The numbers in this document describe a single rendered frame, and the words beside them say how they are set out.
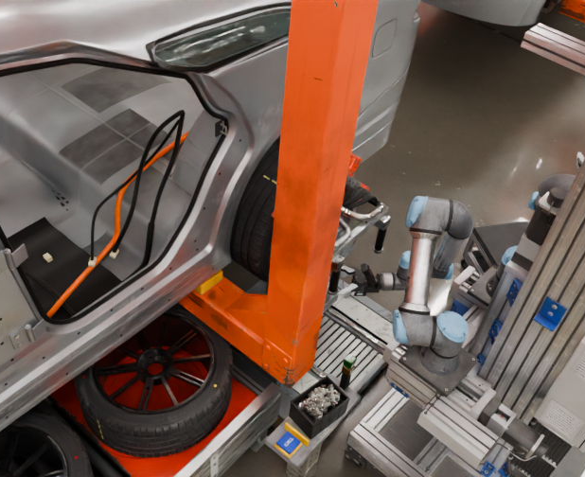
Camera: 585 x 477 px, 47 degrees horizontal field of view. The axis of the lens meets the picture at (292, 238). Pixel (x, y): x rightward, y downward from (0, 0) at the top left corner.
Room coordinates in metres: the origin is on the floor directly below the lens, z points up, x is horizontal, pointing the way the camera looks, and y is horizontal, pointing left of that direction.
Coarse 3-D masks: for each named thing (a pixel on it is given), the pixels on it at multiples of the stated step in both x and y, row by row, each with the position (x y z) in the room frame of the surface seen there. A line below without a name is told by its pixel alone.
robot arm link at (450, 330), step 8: (448, 312) 1.57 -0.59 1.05; (440, 320) 1.53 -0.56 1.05; (448, 320) 1.54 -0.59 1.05; (456, 320) 1.54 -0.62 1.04; (464, 320) 1.55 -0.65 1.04; (440, 328) 1.50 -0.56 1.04; (448, 328) 1.50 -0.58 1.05; (456, 328) 1.50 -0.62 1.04; (464, 328) 1.51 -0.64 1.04; (432, 336) 1.48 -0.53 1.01; (440, 336) 1.49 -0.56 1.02; (448, 336) 1.48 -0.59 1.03; (456, 336) 1.48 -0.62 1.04; (464, 336) 1.49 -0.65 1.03; (432, 344) 1.48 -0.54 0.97; (440, 344) 1.47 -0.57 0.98; (448, 344) 1.47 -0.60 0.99; (456, 344) 1.48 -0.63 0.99; (440, 352) 1.48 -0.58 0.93; (448, 352) 1.47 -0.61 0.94; (456, 352) 1.48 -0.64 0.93
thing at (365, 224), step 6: (378, 216) 2.12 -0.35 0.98; (366, 222) 2.07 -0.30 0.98; (372, 222) 2.09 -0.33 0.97; (360, 228) 2.03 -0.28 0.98; (366, 228) 2.05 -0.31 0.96; (354, 234) 2.00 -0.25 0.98; (360, 234) 2.02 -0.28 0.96; (348, 240) 1.95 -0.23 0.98; (342, 246) 1.92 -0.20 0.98; (336, 252) 1.88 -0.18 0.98
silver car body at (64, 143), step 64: (0, 0) 1.66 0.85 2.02; (64, 0) 1.77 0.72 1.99; (128, 0) 1.90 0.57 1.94; (192, 0) 2.04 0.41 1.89; (256, 0) 2.22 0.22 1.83; (384, 0) 2.75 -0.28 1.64; (0, 64) 1.52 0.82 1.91; (64, 64) 1.63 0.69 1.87; (128, 64) 1.75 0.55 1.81; (192, 64) 1.88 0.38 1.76; (256, 64) 2.08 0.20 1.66; (384, 64) 2.79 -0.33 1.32; (0, 128) 2.51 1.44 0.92; (64, 128) 2.43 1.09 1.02; (128, 128) 2.46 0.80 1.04; (192, 128) 2.25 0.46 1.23; (256, 128) 2.07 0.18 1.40; (384, 128) 2.90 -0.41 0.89; (0, 192) 2.04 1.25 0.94; (64, 192) 2.20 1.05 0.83; (128, 192) 2.06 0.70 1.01; (192, 192) 1.93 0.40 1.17; (0, 256) 1.23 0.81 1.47; (64, 256) 1.85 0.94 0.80; (128, 256) 1.89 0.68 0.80; (192, 256) 1.82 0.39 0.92; (0, 320) 1.18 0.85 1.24; (64, 320) 1.37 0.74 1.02; (128, 320) 1.51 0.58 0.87; (0, 384) 1.13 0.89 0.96
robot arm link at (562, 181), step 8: (552, 176) 1.95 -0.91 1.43; (560, 176) 1.92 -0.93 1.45; (568, 176) 1.91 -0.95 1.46; (544, 184) 1.93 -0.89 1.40; (552, 184) 1.90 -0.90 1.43; (560, 184) 1.88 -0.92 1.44; (568, 184) 1.88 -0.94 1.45; (536, 192) 2.19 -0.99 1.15; (544, 192) 1.91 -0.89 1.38; (536, 200) 2.11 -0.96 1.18
